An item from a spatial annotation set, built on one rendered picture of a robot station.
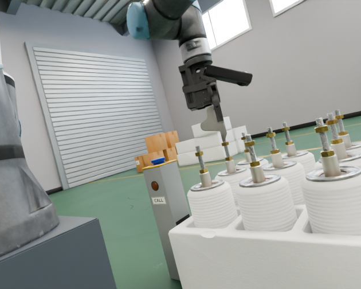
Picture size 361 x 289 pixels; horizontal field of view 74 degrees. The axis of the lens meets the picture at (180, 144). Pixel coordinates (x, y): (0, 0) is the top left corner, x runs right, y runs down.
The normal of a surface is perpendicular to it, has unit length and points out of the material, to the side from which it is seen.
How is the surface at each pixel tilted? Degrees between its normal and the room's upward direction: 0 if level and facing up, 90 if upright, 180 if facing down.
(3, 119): 90
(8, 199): 72
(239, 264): 90
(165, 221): 90
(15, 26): 90
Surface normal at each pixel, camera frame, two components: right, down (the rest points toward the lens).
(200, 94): -0.17, 0.05
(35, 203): 0.75, -0.18
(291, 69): -0.65, 0.18
